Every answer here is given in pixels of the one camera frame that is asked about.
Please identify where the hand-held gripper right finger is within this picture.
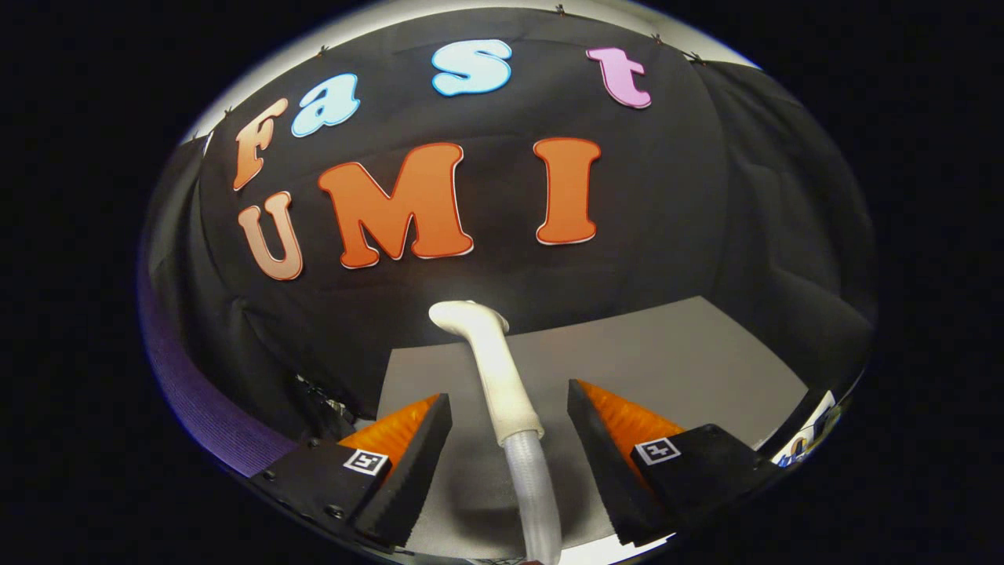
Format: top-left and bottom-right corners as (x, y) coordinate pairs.
(567, 379), (781, 548)

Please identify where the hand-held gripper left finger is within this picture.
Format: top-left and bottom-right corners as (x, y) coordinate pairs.
(251, 392), (453, 550)

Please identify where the white garment steamer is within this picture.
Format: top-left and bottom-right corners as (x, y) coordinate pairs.
(429, 300), (562, 565)

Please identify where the purple corduroy jacket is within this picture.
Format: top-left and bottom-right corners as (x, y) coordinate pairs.
(137, 259), (299, 478)

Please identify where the grey cabinet with black top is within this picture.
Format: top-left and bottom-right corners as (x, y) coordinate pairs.
(376, 296), (809, 554)

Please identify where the white side table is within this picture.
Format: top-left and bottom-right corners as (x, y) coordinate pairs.
(773, 390), (840, 468)

